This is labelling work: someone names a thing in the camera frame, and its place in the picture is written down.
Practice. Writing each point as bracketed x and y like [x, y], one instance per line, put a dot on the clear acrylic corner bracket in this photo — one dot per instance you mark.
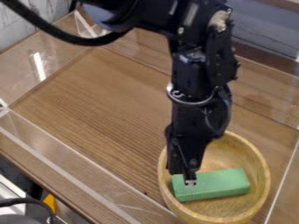
[85, 29]

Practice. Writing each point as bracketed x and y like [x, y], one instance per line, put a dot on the clear acrylic front wall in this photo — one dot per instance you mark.
[87, 187]

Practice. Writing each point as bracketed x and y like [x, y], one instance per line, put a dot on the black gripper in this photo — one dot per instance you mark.
[194, 127]

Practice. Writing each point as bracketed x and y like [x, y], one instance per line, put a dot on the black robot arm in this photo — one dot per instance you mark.
[198, 27]

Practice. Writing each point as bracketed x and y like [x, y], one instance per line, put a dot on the light wooden bowl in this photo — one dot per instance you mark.
[232, 152]

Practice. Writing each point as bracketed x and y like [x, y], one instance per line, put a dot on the green rectangular block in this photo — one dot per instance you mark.
[214, 184]

